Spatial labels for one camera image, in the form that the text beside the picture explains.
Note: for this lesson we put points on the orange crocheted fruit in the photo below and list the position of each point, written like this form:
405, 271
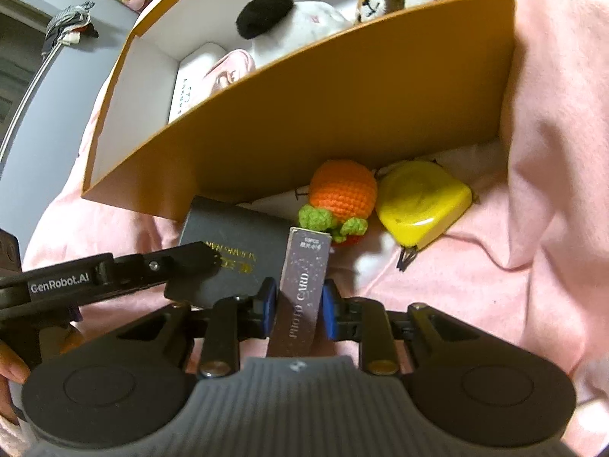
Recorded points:
343, 190

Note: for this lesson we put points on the orange cardboard box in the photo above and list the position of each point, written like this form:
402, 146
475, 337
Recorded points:
333, 114

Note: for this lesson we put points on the pink cloud print blanket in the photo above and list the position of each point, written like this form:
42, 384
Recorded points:
547, 200

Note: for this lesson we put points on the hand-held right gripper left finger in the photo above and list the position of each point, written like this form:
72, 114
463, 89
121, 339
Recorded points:
268, 307

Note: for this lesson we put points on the white plush with black hat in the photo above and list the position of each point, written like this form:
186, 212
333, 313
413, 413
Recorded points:
295, 19

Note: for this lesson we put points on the pink plush pouch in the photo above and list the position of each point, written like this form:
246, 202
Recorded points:
233, 70

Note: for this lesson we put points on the person's left hand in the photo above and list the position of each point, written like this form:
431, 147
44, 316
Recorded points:
12, 381

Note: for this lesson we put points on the black box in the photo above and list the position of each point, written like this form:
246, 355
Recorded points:
247, 243

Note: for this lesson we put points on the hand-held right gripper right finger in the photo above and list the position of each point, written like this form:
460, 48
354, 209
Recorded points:
330, 309

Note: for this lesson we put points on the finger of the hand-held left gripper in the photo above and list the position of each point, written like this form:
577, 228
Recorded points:
190, 293
166, 262

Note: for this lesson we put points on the yellow tape measure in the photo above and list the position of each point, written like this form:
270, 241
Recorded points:
421, 202

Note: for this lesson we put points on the white glasses case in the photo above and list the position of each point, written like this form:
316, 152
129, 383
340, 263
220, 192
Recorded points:
192, 81

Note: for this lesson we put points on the grey hanging toy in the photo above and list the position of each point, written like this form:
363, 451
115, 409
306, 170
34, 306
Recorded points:
71, 21

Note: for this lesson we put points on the white pole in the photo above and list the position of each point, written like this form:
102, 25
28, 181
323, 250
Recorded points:
28, 100

